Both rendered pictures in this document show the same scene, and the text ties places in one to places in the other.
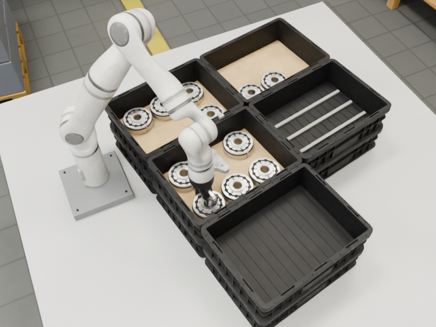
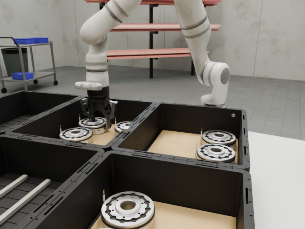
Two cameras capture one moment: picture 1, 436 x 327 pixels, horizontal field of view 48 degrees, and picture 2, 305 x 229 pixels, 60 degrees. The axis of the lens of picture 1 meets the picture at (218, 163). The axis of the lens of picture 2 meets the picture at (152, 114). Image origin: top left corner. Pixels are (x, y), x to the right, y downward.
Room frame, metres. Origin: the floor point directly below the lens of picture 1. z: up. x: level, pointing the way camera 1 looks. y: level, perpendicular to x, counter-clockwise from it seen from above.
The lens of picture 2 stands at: (1.62, -0.36, 1.19)
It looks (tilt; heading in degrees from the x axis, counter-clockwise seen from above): 19 degrees down; 141
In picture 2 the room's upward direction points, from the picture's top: straight up
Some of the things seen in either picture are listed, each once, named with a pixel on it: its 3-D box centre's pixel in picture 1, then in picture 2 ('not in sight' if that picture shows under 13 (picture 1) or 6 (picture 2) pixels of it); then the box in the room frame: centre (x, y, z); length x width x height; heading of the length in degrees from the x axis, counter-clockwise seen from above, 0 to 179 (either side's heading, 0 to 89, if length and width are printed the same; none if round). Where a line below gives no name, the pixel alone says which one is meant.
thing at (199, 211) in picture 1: (208, 204); (93, 122); (0.79, 0.03, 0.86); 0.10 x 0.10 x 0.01
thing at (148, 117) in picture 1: (137, 118); (218, 136); (1.16, 0.28, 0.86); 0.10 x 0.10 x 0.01
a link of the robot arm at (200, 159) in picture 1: (196, 146); (96, 46); (0.81, 0.06, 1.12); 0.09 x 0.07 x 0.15; 131
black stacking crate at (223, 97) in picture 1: (174, 115); (189, 146); (1.16, 0.15, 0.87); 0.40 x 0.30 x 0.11; 124
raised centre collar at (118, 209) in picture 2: (251, 92); (127, 206); (1.26, -0.13, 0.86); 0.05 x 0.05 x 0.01
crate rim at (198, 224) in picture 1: (224, 162); (93, 118); (0.91, -0.02, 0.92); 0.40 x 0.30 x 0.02; 124
